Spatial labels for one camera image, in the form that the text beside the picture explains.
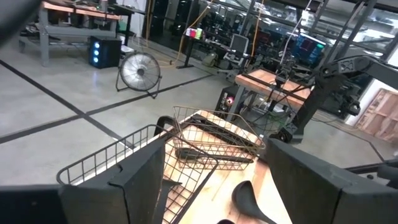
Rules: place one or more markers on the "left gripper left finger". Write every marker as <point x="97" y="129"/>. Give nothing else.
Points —
<point x="109" y="202"/>

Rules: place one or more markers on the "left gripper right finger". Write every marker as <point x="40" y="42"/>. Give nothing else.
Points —
<point x="311" y="193"/>

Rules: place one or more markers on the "black nylon ladle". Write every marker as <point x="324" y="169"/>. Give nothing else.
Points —
<point x="245" y="199"/>

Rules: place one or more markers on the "black nylon serving spoon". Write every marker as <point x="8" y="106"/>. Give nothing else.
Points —
<point x="226" y="221"/>

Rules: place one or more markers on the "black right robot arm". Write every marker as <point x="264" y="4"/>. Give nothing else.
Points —
<point x="311" y="102"/>

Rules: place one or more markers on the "wooden pallet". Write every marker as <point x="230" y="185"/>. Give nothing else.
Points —
<point x="382" y="115"/>

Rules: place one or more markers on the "wood top robot table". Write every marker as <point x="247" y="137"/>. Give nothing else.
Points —
<point x="264" y="79"/>

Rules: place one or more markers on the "black computer tower pink light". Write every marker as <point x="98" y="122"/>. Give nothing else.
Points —
<point x="224" y="102"/>

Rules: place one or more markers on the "black round floor fan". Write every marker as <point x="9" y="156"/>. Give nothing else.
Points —
<point x="140" y="72"/>

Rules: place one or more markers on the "background computer monitor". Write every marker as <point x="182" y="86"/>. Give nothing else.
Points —
<point x="308" y="46"/>

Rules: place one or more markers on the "black computer tower blue lights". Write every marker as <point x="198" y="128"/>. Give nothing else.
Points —
<point x="105" y="51"/>

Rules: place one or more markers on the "grey office chair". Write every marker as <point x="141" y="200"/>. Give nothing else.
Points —
<point x="239" y="43"/>

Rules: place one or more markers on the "black office desk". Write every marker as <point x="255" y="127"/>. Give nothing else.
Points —
<point x="189" y="49"/>

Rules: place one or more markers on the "pink and green box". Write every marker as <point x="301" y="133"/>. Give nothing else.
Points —
<point x="194" y="33"/>

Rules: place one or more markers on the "wood top workbench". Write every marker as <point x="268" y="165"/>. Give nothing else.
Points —
<point x="77" y="11"/>

